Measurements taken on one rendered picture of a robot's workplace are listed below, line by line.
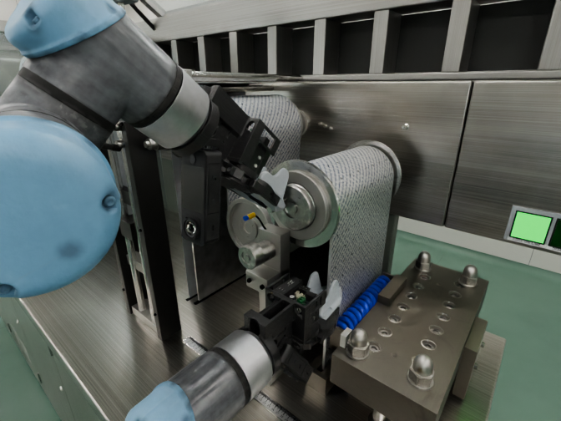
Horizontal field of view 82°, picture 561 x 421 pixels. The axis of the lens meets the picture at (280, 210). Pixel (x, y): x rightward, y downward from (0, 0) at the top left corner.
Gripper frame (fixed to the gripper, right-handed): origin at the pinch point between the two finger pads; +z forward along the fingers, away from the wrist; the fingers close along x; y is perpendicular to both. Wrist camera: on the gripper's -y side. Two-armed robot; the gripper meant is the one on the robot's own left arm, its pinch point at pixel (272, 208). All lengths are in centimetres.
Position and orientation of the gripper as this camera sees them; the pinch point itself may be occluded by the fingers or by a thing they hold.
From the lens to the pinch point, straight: 50.4
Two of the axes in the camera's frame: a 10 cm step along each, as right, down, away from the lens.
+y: 4.0, -9.0, 1.8
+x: -7.7, -2.3, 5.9
